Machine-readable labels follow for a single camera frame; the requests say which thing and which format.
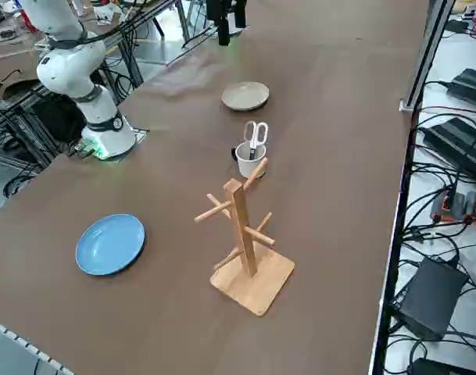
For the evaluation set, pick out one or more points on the black bag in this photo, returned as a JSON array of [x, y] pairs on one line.
[[59, 117]]

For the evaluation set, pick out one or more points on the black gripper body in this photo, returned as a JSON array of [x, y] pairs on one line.
[[222, 8]]

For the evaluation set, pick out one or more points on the blue plate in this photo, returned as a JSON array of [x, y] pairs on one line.
[[108, 244]]

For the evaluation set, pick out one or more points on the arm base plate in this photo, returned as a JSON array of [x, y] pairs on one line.
[[140, 133]]

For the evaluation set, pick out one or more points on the grey side panel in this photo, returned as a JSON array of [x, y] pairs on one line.
[[3, 355]]

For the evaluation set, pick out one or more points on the cream plate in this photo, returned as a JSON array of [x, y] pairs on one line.
[[245, 95]]

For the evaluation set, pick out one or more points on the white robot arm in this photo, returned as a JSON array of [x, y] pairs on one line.
[[69, 70]]

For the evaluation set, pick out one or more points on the smooth black power box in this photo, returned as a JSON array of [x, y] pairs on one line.
[[429, 297]]

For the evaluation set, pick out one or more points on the orange black power strip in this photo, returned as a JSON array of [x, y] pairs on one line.
[[452, 207]]

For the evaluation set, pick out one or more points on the black power brick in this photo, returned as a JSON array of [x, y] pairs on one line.
[[433, 369]]

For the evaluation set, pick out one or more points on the aluminium frame post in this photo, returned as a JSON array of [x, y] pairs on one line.
[[427, 58]]

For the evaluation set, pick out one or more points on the wooden peg rack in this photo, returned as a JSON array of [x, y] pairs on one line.
[[239, 218]]

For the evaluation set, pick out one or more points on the ribbed black power supply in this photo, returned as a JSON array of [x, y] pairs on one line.
[[472, 86], [456, 140]]

